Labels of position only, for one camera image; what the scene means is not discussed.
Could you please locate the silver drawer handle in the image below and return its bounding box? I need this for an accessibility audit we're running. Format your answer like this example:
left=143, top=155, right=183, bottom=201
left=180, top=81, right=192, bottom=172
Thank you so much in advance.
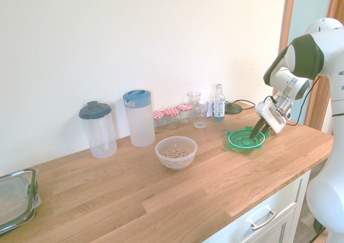
left=249, top=209, right=278, bottom=231

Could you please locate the tall footed glass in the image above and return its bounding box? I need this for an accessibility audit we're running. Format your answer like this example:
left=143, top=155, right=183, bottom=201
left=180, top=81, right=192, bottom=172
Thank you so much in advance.
left=187, top=91, right=202, bottom=123

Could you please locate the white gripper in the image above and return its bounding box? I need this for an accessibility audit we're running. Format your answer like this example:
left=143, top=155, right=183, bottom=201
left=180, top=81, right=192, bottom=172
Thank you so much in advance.
left=248, top=101, right=288, bottom=140

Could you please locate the green round container lid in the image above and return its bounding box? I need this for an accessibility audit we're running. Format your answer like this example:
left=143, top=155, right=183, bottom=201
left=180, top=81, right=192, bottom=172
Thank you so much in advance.
left=225, top=125, right=270, bottom=154

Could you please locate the black kettle power cable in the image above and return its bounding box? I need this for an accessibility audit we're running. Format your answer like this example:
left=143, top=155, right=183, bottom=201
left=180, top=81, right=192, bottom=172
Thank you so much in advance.
left=230, top=99, right=257, bottom=110

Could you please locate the clear pitcher blue lid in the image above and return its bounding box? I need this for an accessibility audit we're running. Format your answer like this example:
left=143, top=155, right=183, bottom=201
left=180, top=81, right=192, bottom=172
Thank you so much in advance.
left=123, top=89, right=156, bottom=148

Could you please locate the wooden door frame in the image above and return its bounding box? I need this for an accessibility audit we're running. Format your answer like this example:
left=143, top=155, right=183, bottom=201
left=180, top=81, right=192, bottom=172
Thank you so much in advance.
left=278, top=0, right=344, bottom=134

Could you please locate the glass jar checkered lid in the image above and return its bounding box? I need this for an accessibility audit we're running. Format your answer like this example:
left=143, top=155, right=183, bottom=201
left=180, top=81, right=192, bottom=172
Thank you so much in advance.
left=163, top=108, right=180, bottom=131
left=153, top=111, right=166, bottom=134
left=176, top=104, right=195, bottom=126

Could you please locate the clear pitcher dark lid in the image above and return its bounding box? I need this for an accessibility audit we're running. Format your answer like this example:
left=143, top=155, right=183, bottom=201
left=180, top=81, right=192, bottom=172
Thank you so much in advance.
left=78, top=101, right=118, bottom=159

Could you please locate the white cabinet drawer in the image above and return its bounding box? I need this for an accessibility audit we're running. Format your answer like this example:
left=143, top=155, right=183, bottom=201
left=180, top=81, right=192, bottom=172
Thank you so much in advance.
left=204, top=170, right=313, bottom=243

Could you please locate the black kettle base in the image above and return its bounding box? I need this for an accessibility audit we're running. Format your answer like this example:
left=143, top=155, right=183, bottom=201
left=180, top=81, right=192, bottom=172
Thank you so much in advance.
left=224, top=102, right=244, bottom=116

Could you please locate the clear bowl with cereal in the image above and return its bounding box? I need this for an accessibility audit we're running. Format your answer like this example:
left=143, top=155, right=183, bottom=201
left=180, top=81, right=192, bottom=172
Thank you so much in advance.
left=155, top=135, right=198, bottom=173

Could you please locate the clear hint water bottle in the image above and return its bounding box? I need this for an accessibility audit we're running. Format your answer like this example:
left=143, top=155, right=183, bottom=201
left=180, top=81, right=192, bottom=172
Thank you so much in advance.
left=212, top=83, right=226, bottom=123

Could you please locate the ribbed drinking glass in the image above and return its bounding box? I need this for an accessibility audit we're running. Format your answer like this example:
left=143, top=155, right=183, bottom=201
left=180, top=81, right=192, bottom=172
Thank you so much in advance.
left=191, top=99, right=210, bottom=129

